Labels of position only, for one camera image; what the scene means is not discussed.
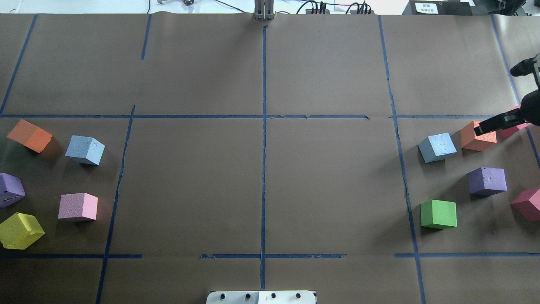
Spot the purple foam block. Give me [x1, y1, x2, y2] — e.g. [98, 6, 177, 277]
[0, 173, 26, 208]
[466, 167, 508, 197]

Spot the purple foam block right side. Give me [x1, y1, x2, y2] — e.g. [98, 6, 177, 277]
[466, 167, 508, 197]

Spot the orange foam block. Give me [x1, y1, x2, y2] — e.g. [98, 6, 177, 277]
[460, 121, 497, 152]
[7, 119, 53, 153]

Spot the purple foam block left side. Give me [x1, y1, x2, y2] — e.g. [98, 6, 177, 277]
[0, 173, 26, 208]

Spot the green foam block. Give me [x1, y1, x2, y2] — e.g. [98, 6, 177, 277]
[420, 200, 458, 229]

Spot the pink foam block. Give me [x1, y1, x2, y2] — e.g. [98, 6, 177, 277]
[57, 193, 98, 222]

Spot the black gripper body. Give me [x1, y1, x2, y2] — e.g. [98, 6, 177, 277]
[510, 54, 540, 126]

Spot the orange foam block right side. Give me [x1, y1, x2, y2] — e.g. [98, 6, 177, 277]
[460, 121, 497, 152]

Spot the crimson foam block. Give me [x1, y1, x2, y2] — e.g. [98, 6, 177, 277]
[497, 123, 531, 138]
[510, 188, 540, 222]

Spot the yellow foam block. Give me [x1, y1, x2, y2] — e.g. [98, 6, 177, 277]
[0, 212, 46, 250]

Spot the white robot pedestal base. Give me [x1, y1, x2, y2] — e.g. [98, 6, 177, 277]
[206, 290, 318, 304]

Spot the light blue foam block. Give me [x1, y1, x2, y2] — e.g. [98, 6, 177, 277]
[65, 135, 105, 166]
[418, 133, 457, 163]

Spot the orange foam block left side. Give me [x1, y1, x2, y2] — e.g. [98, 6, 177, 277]
[7, 119, 53, 153]

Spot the black box with label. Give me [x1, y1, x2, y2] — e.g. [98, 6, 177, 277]
[402, 0, 473, 16]

